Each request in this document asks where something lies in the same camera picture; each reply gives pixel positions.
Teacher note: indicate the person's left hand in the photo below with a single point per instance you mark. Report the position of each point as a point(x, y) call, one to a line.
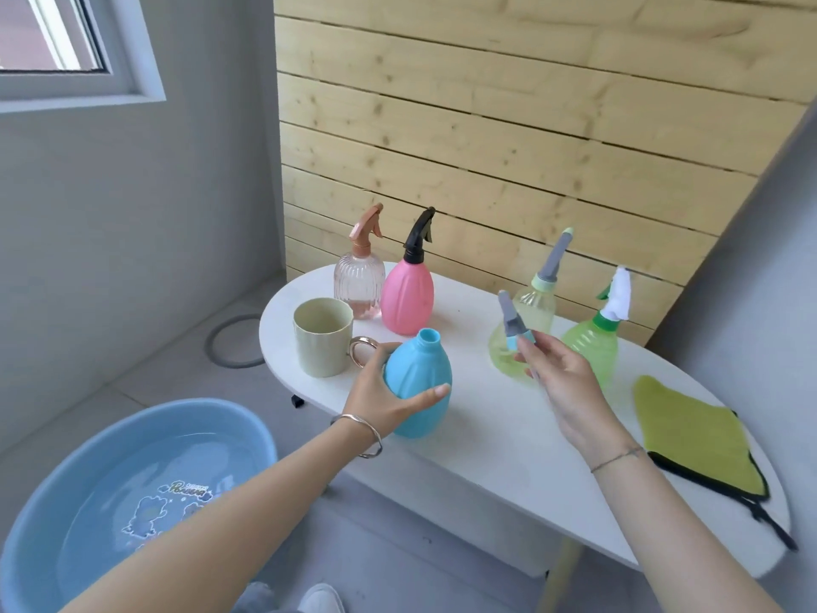
point(370, 392)

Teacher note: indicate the person's right hand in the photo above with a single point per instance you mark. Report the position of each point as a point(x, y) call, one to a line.
point(577, 395)

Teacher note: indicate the person's left thumb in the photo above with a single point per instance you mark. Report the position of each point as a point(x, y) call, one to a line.
point(424, 399)

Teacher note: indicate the person's right thumb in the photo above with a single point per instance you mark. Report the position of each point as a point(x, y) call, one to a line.
point(531, 365)

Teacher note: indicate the blue plastic bottle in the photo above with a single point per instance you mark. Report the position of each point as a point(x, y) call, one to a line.
point(418, 382)

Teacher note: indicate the blue grey spray nozzle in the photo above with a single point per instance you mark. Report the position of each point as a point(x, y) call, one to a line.
point(510, 322)

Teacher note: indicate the person's left forearm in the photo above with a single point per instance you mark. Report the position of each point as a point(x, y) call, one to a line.
point(223, 536)

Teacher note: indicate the person's right forearm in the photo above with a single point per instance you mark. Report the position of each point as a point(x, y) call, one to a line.
point(676, 536)

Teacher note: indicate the yellow spray bottle grey nozzle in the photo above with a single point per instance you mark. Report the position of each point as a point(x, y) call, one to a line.
point(536, 306)

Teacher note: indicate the silver bangle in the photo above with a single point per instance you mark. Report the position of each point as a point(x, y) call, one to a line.
point(373, 434)

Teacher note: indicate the green spray bottle white nozzle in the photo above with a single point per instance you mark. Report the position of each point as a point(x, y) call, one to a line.
point(593, 347)

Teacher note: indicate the pink spray bottle black nozzle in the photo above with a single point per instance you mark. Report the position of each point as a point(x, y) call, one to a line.
point(407, 296)

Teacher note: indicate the cream mug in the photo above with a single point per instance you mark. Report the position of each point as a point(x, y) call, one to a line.
point(322, 338)

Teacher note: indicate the clear pink ribbed spray bottle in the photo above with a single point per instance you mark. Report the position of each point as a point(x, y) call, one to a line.
point(359, 280)

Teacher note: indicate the green cleaning cloth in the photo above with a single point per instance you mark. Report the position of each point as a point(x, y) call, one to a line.
point(696, 434)

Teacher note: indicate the yellow table leg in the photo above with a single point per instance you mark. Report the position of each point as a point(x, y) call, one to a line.
point(560, 580)

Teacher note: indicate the white shoe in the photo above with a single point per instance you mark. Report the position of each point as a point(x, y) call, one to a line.
point(320, 598)

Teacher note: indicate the grey shoe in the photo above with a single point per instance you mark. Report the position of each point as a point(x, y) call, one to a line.
point(255, 596)

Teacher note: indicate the blue water basin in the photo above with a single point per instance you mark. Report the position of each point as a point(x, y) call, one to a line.
point(102, 491)

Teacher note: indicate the white window frame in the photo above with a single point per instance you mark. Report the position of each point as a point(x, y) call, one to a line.
point(131, 57)

